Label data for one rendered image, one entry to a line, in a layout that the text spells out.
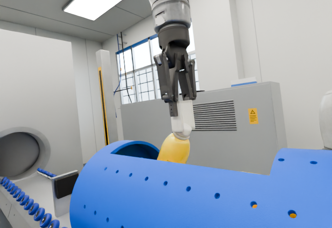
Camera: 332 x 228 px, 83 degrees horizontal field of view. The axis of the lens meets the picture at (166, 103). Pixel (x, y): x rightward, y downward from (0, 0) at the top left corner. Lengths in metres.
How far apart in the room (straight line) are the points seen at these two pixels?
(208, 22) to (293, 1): 1.15
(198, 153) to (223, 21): 2.02
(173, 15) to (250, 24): 2.98
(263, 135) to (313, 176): 1.67
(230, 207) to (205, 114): 1.87
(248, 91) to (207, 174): 1.67
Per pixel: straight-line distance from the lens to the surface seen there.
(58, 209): 0.96
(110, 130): 1.17
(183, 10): 0.46
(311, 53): 3.16
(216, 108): 2.03
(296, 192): 0.25
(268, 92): 1.88
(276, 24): 3.29
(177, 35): 0.43
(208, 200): 0.27
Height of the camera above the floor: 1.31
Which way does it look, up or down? 1 degrees up
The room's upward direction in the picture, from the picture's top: 6 degrees counter-clockwise
